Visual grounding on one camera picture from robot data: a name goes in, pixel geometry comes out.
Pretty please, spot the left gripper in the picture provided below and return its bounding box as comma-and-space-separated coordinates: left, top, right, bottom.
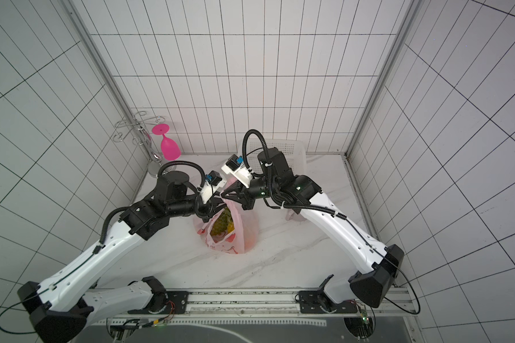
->
169, 185, 233, 224

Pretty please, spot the yellow pineapple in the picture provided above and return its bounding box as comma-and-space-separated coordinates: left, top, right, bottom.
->
210, 208, 235, 242

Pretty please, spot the pink plastic bag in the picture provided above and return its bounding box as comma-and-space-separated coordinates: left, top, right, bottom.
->
193, 200, 260, 254

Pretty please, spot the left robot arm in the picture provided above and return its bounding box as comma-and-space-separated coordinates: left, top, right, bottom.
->
18, 170, 227, 342

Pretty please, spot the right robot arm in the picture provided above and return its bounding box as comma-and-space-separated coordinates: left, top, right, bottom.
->
221, 148, 404, 312

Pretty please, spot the lilac mug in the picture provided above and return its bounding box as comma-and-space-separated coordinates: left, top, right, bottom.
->
286, 210, 306, 222

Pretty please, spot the white plastic basket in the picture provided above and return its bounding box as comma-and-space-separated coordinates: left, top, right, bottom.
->
247, 135, 307, 175

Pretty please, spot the pink wine glass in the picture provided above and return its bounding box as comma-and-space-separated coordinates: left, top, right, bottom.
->
152, 124, 182, 161

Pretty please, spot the silver glass rack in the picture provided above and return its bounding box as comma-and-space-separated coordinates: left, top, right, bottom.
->
112, 110, 166, 178

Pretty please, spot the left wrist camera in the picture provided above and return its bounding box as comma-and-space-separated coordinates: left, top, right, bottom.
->
200, 171, 227, 204

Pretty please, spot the aluminium rail frame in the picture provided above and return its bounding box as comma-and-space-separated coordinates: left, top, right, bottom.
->
95, 279, 422, 342

